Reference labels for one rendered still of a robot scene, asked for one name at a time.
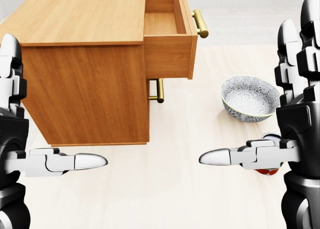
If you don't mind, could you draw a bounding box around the grey floral patterned bowl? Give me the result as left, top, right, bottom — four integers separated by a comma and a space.
220, 75, 281, 124

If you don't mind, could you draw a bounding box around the closed wooden drawer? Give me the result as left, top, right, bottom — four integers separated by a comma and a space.
146, 78, 151, 143

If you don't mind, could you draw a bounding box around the small red white tin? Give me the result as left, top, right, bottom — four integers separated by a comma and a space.
255, 132, 285, 176

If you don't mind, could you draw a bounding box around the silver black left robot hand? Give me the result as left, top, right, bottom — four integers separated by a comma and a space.
0, 33, 109, 190

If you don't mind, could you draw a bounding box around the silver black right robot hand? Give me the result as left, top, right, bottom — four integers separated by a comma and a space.
198, 0, 320, 175

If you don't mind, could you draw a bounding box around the open wooden drawer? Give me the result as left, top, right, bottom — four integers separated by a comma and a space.
143, 0, 199, 80

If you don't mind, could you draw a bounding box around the brass drawer handle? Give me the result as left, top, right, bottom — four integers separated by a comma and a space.
148, 78, 165, 104
191, 8, 210, 39

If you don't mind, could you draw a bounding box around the wooden cabinet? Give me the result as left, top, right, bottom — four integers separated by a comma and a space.
0, 0, 151, 148

